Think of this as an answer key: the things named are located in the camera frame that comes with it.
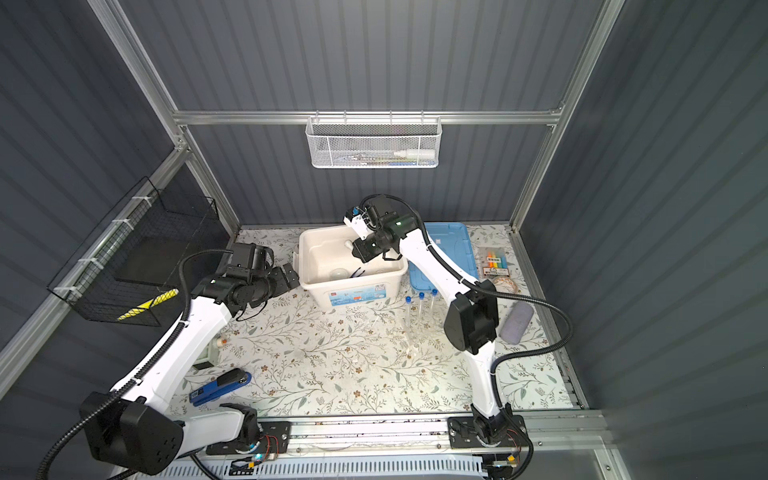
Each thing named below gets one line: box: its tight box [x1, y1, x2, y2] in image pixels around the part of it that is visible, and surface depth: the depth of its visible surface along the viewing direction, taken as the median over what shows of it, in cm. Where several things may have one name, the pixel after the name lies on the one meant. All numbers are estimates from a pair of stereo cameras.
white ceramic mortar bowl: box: [329, 268, 350, 281], surface depth 107 cm
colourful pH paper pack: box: [483, 251, 510, 277], surface depth 110 cm
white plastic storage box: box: [293, 224, 409, 309], surface depth 98 cm
